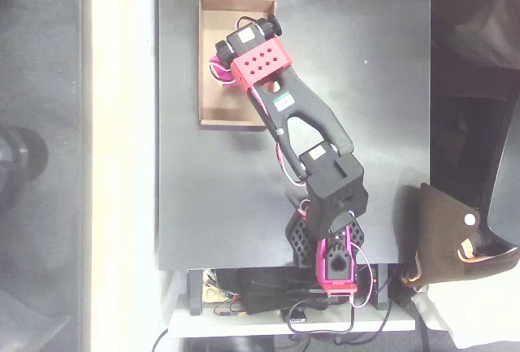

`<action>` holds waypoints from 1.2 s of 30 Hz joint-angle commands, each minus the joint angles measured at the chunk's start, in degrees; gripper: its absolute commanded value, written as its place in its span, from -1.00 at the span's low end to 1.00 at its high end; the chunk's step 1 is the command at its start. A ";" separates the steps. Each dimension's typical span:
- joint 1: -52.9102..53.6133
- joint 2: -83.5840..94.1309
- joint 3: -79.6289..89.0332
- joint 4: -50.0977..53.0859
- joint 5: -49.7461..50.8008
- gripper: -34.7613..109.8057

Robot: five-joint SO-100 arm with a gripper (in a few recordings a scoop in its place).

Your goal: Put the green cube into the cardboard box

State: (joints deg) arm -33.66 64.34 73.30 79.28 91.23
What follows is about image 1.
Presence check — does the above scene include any white shelf board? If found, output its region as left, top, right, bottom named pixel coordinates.
left=167, top=293, right=416, bottom=339

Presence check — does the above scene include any black floor cable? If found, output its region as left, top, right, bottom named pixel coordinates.
left=151, top=327, right=170, bottom=352

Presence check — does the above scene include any small black plug box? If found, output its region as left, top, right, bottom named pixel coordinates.
left=281, top=306, right=309, bottom=324

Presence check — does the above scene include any black round stand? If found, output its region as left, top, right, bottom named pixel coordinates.
left=0, top=125, right=50, bottom=206

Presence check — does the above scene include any small wooden circuit board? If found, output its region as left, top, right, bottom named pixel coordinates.
left=202, top=271, right=241, bottom=305

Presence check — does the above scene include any shallow cardboard box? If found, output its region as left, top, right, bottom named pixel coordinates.
left=197, top=0, right=279, bottom=128

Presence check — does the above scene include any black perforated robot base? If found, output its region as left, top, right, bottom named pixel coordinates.
left=285, top=209, right=366, bottom=268

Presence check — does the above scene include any white cloth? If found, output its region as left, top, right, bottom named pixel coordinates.
left=413, top=282, right=520, bottom=350

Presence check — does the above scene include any black power adapter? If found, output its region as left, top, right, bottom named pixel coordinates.
left=240, top=277, right=294, bottom=316

